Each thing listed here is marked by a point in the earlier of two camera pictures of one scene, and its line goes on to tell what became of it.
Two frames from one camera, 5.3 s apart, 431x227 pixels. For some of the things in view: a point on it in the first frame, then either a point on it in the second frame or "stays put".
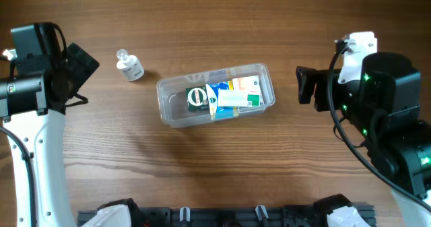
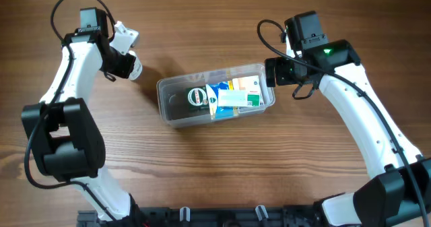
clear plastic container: [213, 95] stays put
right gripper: [306, 84] → [277, 72]
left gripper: [81, 64] → [124, 65]
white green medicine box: [239, 98] stays put
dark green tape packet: [197, 100] stays put
